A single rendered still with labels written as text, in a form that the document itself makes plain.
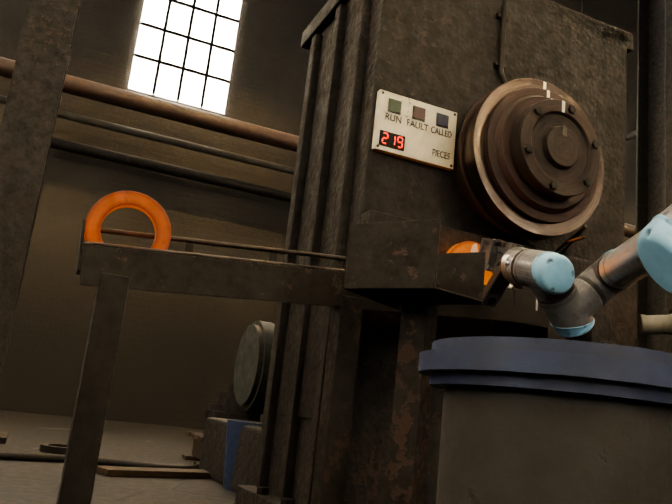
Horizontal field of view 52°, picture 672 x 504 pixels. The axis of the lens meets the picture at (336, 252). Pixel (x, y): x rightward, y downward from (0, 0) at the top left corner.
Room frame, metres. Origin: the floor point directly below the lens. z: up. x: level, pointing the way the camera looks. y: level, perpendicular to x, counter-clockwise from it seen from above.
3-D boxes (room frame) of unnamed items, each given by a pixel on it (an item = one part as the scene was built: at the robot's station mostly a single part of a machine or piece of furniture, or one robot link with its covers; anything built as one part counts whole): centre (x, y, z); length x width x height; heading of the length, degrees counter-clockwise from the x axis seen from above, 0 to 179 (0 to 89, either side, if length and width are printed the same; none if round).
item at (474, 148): (1.89, -0.55, 1.11); 0.47 x 0.06 x 0.47; 112
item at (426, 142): (1.86, -0.19, 1.15); 0.26 x 0.02 x 0.18; 112
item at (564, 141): (1.80, -0.58, 1.11); 0.28 x 0.06 x 0.28; 112
